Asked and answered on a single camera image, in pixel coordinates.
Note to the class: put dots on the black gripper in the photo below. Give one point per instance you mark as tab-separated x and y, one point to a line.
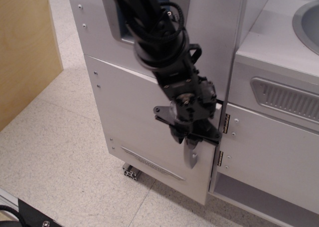
193	131

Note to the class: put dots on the silver fridge door handle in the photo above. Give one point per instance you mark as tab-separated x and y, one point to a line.
190	157

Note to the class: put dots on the white fridge door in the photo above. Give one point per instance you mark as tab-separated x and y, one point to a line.
125	100

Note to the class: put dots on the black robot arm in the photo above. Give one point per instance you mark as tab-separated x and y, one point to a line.
192	97

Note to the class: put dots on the silver winged fridge emblem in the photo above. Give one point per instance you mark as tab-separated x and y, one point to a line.
153	165

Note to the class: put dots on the white toy fridge cabinet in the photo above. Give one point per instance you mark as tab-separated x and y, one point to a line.
212	24

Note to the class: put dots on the lower brass door hinge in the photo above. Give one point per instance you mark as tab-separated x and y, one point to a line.
220	158

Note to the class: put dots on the brass door hinge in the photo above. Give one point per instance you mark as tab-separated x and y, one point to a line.
226	123
220	158

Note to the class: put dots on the upper brass door hinge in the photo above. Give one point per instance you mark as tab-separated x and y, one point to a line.
226	123

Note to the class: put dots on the aluminium extrusion foot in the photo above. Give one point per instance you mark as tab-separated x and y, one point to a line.
131	171

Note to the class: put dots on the white toy kitchen counter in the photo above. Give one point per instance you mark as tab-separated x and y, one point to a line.
272	51

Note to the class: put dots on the white oven cabinet door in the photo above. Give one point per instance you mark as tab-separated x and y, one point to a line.
275	157

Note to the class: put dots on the grey vent panel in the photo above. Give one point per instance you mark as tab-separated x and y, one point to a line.
286	99

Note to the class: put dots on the blue plastic cup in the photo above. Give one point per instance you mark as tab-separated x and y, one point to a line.
162	4

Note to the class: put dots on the grey sink basin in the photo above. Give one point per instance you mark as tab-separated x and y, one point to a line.
306	25

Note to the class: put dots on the plywood board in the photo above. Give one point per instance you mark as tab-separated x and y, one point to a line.
29	54

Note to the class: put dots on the grey dispenser frame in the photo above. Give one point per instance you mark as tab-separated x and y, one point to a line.
114	25

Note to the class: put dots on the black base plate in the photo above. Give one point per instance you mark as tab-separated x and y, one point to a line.
35	218

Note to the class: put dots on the aluminium rail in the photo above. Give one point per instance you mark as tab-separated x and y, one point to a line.
9	200

